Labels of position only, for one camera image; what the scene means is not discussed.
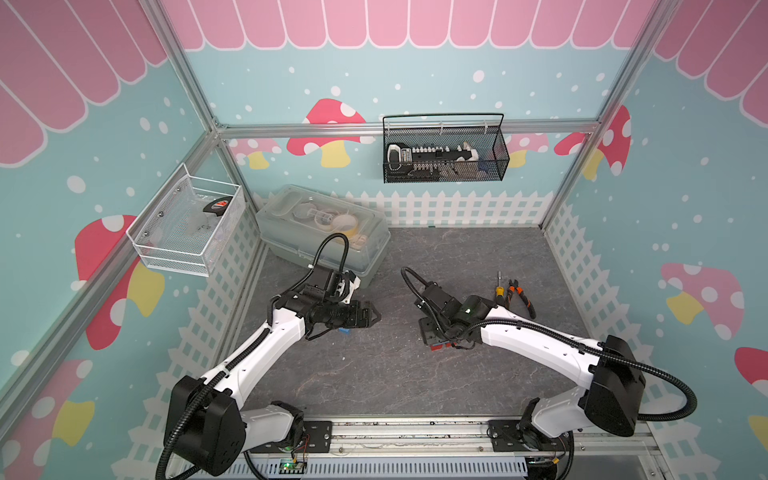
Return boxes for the red long lego brick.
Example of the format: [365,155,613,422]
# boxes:
[429,342,463,352]

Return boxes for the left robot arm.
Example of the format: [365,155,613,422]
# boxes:
[155,292,381,479]

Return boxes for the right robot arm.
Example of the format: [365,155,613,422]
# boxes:
[415,282,646,451]

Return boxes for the yellow black screwdriver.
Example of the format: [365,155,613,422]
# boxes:
[494,271,508,308]

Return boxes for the orange black pliers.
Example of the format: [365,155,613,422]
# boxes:
[505,279,537,320]

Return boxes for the translucent plastic storage box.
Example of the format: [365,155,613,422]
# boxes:
[256,185,391,288]

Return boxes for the yellow tape roll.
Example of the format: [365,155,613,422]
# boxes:
[331,214,360,240]

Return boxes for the black red tape measure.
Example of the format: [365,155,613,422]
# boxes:
[203,196,233,217]

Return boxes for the white black power strip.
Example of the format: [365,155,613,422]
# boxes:
[384,142,479,179]

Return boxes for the green circuit board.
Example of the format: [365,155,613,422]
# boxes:
[278,459,307,475]

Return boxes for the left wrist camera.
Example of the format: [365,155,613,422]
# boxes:
[299,266,360,304]

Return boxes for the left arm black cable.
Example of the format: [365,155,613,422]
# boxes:
[154,232,350,480]

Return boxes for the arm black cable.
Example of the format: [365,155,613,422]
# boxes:
[154,232,350,480]
[400,266,698,422]

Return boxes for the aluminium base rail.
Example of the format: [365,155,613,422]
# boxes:
[222,416,672,479]

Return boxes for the white wire mesh basket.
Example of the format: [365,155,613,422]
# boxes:
[126,164,246,277]

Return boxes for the black wire mesh basket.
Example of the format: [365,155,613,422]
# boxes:
[381,113,510,183]

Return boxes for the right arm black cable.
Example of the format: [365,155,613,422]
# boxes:
[400,266,698,422]

